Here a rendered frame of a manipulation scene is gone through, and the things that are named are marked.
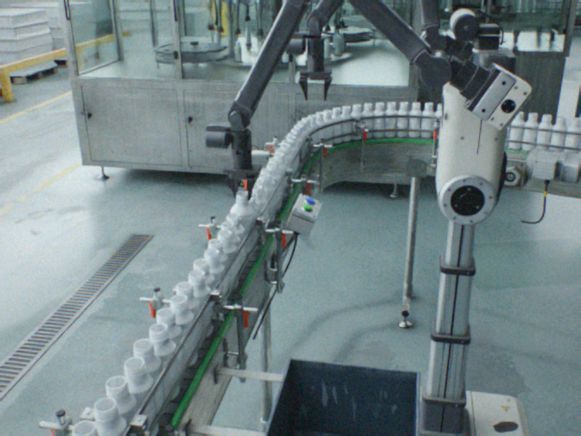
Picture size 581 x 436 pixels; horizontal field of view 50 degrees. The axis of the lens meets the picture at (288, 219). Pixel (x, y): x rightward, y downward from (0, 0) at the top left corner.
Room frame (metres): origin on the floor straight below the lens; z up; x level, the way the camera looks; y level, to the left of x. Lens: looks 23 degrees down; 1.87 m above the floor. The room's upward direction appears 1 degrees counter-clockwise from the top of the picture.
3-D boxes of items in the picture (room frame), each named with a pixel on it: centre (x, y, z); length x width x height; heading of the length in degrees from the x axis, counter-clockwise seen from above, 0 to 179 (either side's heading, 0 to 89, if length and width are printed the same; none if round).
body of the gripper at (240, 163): (1.71, 0.13, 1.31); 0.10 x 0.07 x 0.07; 78
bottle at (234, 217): (1.66, 0.16, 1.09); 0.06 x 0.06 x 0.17
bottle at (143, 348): (1.02, 0.28, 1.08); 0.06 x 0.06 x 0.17
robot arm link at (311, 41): (2.12, -0.09, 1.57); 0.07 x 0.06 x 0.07; 79
